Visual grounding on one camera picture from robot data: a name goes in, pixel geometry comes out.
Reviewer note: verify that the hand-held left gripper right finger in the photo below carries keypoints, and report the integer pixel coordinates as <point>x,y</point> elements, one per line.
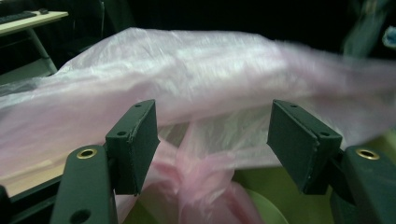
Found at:
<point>302,146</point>

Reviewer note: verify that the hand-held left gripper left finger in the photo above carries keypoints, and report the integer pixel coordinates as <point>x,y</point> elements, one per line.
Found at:
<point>137,146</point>

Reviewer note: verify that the green plastic bin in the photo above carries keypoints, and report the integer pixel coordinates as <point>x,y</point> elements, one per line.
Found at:
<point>280,189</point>

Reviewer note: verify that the pink plastic bag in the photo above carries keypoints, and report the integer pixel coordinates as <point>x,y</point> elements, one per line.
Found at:
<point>186,77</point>

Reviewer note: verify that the black computer mouse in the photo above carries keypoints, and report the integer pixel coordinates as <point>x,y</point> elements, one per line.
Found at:
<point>43,11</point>

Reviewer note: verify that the black keyboard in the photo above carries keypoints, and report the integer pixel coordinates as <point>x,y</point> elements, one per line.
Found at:
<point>15,17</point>

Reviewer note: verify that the desk with white frame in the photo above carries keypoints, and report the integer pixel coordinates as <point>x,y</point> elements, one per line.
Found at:
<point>34,21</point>

